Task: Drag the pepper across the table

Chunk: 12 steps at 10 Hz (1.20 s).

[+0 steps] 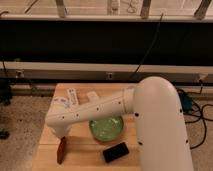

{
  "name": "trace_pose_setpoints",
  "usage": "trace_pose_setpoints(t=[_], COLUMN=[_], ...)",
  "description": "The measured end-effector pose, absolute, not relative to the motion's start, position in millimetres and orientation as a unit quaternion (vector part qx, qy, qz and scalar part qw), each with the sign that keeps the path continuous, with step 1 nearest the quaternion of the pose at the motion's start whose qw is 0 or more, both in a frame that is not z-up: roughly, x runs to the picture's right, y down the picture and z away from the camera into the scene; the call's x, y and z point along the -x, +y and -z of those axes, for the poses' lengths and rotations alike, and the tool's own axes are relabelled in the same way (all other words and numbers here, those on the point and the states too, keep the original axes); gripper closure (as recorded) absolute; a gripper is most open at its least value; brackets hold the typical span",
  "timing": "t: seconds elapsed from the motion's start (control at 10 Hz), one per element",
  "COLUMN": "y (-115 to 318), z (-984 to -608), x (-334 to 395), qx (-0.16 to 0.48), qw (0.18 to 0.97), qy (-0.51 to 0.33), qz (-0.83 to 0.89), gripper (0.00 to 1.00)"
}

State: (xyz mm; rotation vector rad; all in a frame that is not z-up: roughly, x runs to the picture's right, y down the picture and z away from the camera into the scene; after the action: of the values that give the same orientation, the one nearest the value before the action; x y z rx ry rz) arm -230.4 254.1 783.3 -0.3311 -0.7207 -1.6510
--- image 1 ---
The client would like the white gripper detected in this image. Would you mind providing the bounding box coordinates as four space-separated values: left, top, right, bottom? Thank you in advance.
52 97 79 138

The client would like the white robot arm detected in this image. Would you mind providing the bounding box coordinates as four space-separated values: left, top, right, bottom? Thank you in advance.
45 76 194 171

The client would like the green plate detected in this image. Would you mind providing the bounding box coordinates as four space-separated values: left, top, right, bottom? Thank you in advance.
89 116 124 142

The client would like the black smartphone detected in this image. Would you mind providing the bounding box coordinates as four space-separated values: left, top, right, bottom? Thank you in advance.
102 142 129 163

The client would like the black cable on wall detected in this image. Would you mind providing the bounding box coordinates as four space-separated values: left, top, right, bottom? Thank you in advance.
127 13 165 82

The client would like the blue box with cables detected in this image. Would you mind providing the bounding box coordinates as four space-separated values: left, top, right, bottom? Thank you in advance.
179 92 193 112

